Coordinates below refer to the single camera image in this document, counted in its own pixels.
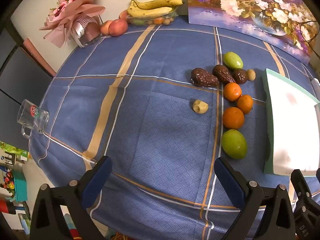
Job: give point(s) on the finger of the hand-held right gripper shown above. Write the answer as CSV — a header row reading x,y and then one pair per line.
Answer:
x,y
301,185
318,174

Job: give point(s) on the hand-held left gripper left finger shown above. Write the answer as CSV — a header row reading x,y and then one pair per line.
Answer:
x,y
100,175

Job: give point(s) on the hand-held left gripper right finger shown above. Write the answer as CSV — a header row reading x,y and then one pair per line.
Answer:
x,y
227,180

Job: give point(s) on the large green jujube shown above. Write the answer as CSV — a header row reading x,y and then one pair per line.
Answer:
x,y
234,144

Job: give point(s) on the green white tray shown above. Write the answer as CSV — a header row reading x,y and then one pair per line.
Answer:
x,y
292,120

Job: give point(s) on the orange tangerine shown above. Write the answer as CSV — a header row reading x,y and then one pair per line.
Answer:
x,y
233,118
245,104
232,91

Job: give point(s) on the pale lumpy fruit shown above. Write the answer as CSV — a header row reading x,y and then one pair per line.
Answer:
x,y
200,106

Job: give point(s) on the large pear-shaped dried date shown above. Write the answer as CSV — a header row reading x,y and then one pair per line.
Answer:
x,y
203,78

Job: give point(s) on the dried brown date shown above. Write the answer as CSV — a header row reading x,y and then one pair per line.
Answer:
x,y
240,76
223,73

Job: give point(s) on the teal plastic basket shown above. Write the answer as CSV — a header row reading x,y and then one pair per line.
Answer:
x,y
19,186

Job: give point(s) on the blue plaid tablecloth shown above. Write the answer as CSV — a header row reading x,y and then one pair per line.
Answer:
x,y
160,120

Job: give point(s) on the colourful picture box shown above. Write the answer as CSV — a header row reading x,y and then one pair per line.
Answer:
x,y
13,155

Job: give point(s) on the glass mug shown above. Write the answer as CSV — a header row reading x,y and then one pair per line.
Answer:
x,y
33,116

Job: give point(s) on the white device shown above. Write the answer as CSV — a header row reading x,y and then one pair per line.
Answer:
x,y
316,85

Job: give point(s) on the small tan longan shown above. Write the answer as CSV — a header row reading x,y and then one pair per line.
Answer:
x,y
251,75

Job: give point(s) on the small green jujube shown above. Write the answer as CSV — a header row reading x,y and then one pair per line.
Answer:
x,y
233,60

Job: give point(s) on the dark cabinet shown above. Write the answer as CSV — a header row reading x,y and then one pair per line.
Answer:
x,y
22,80

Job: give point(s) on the peach coloured apple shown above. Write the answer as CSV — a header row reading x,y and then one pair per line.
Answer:
x,y
105,27

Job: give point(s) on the red apple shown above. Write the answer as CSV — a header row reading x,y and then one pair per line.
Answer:
x,y
123,14
118,27

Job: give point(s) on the clear plastic fruit container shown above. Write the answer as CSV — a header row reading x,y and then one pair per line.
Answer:
x,y
152,20

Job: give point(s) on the pink flower bouquet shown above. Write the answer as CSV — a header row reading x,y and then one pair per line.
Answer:
x,y
72,12

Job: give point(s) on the yellow banana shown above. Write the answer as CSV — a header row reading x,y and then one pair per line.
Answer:
x,y
160,3
150,12

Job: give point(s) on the flower painting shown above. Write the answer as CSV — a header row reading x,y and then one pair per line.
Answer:
x,y
250,7

